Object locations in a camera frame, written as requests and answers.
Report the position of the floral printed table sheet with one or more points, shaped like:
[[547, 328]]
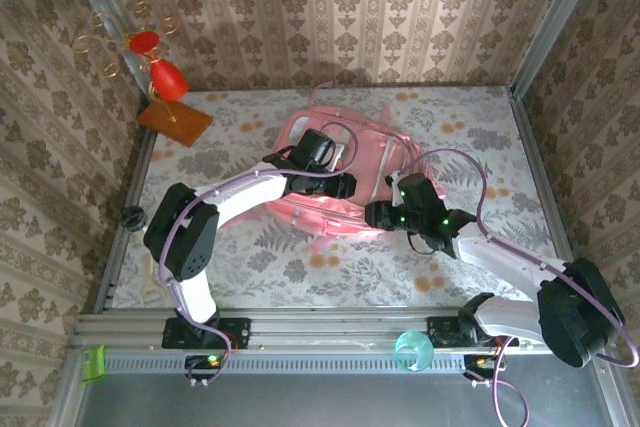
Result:
[[350, 292]]

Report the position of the small black electronics board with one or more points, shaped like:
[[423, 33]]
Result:
[[482, 362], [207, 361]]

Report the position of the aluminium front rail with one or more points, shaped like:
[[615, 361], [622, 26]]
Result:
[[325, 329]]

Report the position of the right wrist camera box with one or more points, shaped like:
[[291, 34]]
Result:
[[422, 192]]

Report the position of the aluminium side rail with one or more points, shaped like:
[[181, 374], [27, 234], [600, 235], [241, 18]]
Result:
[[525, 122], [141, 159]]

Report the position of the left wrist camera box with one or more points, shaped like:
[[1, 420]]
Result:
[[317, 149]]

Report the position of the teal plastic cup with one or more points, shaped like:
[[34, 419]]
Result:
[[414, 351]]

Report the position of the grey metal shelf plate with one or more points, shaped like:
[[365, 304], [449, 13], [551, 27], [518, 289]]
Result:
[[325, 402]]

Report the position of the small bottle black cap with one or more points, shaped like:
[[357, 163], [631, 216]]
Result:
[[133, 218]]

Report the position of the pink student backpack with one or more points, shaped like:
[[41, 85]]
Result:
[[370, 157]]

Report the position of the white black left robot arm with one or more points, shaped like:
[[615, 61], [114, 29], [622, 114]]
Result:
[[245, 192]]

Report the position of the red cone ornament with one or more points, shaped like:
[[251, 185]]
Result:
[[169, 79]]

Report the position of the red oval ornament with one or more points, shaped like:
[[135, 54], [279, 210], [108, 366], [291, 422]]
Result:
[[145, 42]]

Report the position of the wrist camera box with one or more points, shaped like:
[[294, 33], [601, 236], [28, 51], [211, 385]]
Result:
[[317, 149], [422, 192]]

